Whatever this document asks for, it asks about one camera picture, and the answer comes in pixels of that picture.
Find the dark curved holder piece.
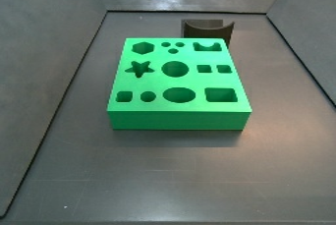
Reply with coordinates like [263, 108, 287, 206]
[182, 19, 235, 44]

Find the green shape sorter block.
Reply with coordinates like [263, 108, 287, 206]
[108, 38, 252, 130]

